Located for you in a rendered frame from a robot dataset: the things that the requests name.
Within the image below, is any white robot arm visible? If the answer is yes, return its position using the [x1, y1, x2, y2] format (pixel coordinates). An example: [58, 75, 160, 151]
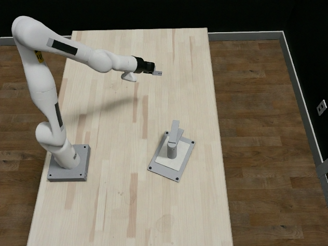
[11, 16, 129, 170]

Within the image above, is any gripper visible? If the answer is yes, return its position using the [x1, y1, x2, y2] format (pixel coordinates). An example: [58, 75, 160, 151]
[121, 56, 162, 82]

